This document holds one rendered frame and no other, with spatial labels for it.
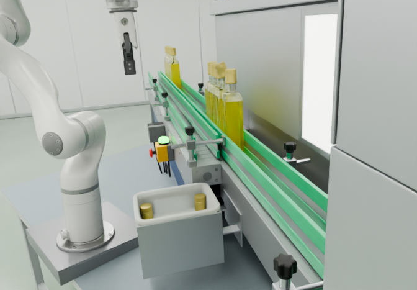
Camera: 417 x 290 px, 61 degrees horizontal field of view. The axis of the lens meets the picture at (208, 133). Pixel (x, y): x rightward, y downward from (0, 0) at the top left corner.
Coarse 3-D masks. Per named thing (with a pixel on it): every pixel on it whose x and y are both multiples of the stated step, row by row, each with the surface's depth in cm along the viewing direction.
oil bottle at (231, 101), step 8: (224, 96) 110; (232, 96) 108; (240, 96) 109; (224, 104) 110; (232, 104) 109; (240, 104) 109; (224, 112) 111; (232, 112) 109; (240, 112) 110; (224, 120) 112; (232, 120) 110; (240, 120) 111; (224, 128) 113; (232, 128) 111; (240, 128) 111; (232, 136) 112; (240, 136) 112; (240, 144) 113
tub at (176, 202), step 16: (144, 192) 102; (160, 192) 103; (176, 192) 104; (192, 192) 106; (208, 192) 101; (160, 208) 104; (176, 208) 105; (192, 208) 106; (208, 208) 101; (144, 224) 87
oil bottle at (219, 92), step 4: (220, 88) 115; (220, 92) 114; (224, 92) 113; (216, 96) 117; (220, 96) 113; (216, 100) 118; (220, 100) 113; (216, 104) 118; (220, 104) 114; (220, 108) 114; (220, 112) 115; (220, 116) 115; (220, 120) 116; (220, 124) 116; (220, 128) 117
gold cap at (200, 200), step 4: (196, 196) 104; (200, 196) 104; (204, 196) 104; (196, 200) 103; (200, 200) 103; (204, 200) 104; (196, 204) 104; (200, 204) 103; (204, 204) 104; (196, 208) 104; (200, 208) 104; (204, 208) 104
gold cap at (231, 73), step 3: (225, 69) 108; (228, 69) 107; (231, 69) 107; (234, 69) 107; (225, 72) 108; (228, 72) 107; (231, 72) 107; (234, 72) 107; (225, 75) 108; (228, 75) 107; (231, 75) 107; (234, 75) 107; (225, 78) 109; (228, 78) 108; (231, 78) 107; (234, 78) 108; (225, 81) 109; (228, 81) 108; (231, 81) 108; (234, 81) 108
